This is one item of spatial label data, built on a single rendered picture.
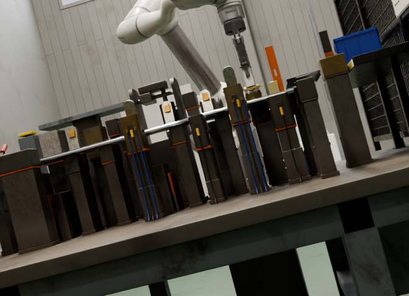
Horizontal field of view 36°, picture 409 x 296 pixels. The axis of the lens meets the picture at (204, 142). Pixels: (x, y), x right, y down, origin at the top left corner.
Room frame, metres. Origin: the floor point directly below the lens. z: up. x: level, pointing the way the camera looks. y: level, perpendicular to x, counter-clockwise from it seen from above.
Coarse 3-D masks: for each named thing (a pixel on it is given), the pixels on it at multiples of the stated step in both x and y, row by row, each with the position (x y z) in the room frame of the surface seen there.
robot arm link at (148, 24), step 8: (168, 0) 2.13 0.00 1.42; (176, 0) 2.02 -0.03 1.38; (184, 0) 2.02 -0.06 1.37; (192, 0) 2.03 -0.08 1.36; (200, 0) 2.05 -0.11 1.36; (208, 0) 2.07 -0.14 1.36; (160, 8) 2.27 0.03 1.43; (168, 8) 2.17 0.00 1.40; (184, 8) 2.09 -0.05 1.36; (192, 8) 2.09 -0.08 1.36; (144, 16) 2.46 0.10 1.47; (152, 16) 2.43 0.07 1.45; (160, 16) 2.36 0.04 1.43; (168, 16) 2.29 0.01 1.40; (136, 24) 2.49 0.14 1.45; (144, 24) 2.46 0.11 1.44; (152, 24) 2.44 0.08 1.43; (160, 24) 2.42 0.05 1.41; (144, 32) 2.49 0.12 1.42; (152, 32) 2.48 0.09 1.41
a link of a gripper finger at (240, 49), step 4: (240, 36) 2.11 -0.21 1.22; (236, 40) 2.11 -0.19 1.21; (240, 40) 2.11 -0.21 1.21; (236, 44) 2.12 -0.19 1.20; (240, 44) 2.12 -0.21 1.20; (240, 48) 2.12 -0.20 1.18; (240, 52) 2.12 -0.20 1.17; (244, 52) 2.12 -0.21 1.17; (240, 56) 2.12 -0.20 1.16; (244, 56) 2.12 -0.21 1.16; (240, 60) 2.13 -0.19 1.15; (244, 60) 2.12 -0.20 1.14
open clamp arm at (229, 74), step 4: (224, 68) 1.99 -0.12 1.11; (228, 68) 1.99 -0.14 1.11; (232, 68) 1.99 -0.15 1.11; (224, 72) 2.00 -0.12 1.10; (228, 72) 2.00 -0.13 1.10; (232, 72) 2.00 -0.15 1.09; (224, 76) 2.00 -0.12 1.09; (228, 76) 2.00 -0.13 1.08; (232, 76) 2.00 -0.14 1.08; (228, 80) 2.00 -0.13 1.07; (232, 80) 2.00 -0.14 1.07; (236, 80) 2.00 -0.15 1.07; (228, 84) 2.01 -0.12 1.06; (232, 84) 2.00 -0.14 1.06
